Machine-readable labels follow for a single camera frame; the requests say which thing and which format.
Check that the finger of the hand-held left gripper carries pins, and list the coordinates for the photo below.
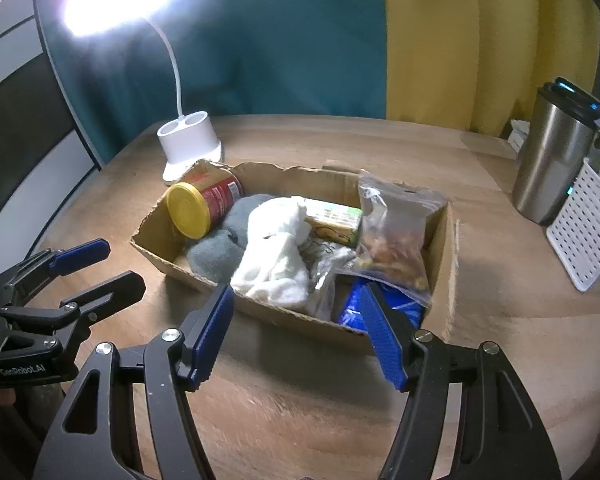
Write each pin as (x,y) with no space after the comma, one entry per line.
(82,252)
(120,287)

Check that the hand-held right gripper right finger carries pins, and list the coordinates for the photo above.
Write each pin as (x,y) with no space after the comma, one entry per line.
(380,335)

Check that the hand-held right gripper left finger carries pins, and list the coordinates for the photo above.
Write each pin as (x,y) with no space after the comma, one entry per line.
(212,335)

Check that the grey cloth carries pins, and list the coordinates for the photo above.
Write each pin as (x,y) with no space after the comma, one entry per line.
(215,255)

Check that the cardboard box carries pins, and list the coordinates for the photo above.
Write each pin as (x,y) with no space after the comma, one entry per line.
(300,322)

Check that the white cloth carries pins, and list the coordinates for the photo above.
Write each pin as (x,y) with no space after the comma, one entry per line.
(275,255)

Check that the red can with yellow lid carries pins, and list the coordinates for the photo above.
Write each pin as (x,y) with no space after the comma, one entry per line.
(187,210)

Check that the clear snack zip bag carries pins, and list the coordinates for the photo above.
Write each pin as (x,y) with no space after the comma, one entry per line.
(390,230)

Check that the yellow and green carton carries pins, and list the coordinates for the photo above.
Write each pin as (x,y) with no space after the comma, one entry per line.
(335,220)

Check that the blue tissue pack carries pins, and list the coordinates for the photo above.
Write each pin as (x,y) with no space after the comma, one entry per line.
(349,316)

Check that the clear barcode zip bag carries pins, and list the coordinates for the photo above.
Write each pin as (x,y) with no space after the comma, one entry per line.
(325,260)

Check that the white desk lamp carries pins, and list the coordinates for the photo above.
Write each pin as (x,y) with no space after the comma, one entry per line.
(190,142)

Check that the white perforated basket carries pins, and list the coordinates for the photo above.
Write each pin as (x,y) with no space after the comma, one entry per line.
(580,230)

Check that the small white box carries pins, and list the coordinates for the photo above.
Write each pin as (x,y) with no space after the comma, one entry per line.
(519,135)

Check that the stainless steel tumbler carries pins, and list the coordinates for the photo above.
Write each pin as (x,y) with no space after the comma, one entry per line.
(550,160)

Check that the teal and yellow curtain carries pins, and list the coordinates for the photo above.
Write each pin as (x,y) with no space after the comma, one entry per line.
(305,35)

